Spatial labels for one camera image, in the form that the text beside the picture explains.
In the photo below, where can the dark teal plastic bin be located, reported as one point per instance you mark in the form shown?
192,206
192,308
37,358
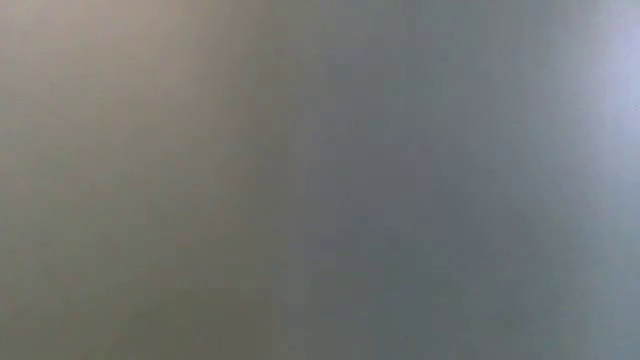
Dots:
380,200

